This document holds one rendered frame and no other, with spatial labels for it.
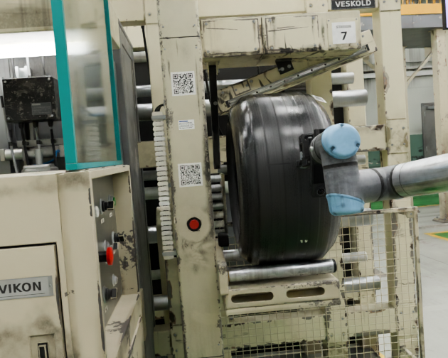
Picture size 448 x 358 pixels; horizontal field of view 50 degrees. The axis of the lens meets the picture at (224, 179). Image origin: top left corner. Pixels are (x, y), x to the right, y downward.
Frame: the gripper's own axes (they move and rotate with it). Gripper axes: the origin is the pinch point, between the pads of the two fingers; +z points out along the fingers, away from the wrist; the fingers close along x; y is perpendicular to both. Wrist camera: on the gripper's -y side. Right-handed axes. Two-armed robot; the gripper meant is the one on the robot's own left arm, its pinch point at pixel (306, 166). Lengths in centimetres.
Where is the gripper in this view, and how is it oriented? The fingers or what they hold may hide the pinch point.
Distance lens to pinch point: 136.4
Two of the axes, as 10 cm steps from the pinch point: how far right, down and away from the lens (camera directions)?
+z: -0.6, 0.7, 10.0
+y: -0.8, -9.9, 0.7
